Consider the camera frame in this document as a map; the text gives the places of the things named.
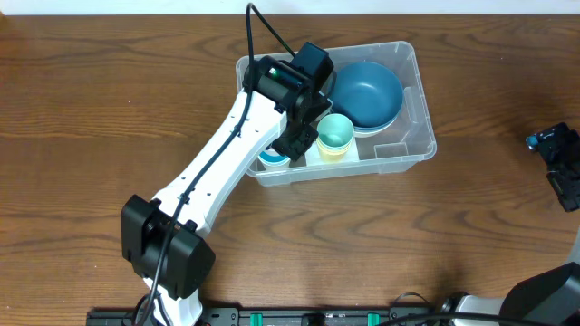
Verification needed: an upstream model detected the green plastic cup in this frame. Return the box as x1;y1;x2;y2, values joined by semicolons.
317;113;354;149

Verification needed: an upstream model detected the dark blue bowl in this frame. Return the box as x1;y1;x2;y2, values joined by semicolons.
330;62;403;123
353;102;402;137

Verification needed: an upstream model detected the yellow plastic cup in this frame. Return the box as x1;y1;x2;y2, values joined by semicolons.
318;148;349;163
316;138;352;157

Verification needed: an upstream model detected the blue plastic cup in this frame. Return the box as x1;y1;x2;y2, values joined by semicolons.
258;150;290;167

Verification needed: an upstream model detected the white plastic cup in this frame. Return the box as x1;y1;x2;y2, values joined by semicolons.
258;158;291;171

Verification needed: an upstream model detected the clear plastic storage container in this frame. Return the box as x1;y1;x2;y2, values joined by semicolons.
246;41;437;187

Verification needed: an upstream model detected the beige large bowl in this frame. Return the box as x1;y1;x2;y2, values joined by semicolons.
354;127;386;139

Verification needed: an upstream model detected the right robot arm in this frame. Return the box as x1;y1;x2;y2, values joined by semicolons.
441;122;579;325

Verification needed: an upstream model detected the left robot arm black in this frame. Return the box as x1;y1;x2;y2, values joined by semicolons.
121;43;334;325

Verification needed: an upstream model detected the left black cable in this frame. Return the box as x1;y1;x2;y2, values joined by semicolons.
130;2;298;326

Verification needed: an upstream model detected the black cable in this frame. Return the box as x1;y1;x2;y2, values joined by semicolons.
130;2;298;326
375;292;545;326

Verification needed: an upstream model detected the right black cable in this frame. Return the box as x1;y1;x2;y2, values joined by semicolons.
375;292;545;326

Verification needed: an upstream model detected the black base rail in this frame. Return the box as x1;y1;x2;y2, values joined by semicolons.
85;302;541;326

